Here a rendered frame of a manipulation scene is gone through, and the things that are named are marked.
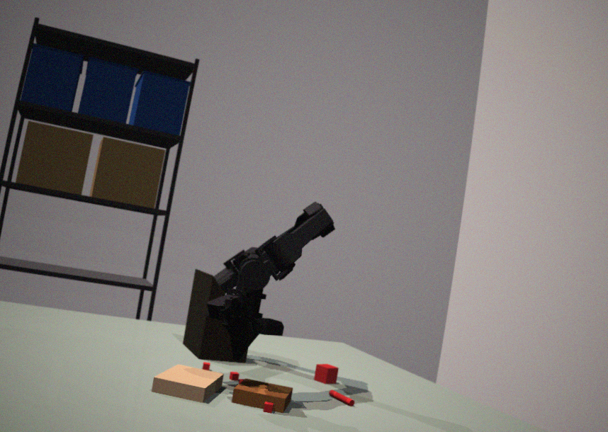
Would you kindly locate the red cylinder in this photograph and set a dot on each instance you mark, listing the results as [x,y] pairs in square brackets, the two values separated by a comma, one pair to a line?
[341,398]

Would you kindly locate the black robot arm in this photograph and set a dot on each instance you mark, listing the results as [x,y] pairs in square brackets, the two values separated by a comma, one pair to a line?
[256,265]

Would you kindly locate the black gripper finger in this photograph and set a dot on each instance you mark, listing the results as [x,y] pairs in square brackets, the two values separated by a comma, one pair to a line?
[233,336]
[244,340]

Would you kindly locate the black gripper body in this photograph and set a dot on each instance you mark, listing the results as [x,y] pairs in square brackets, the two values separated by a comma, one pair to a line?
[253,320]

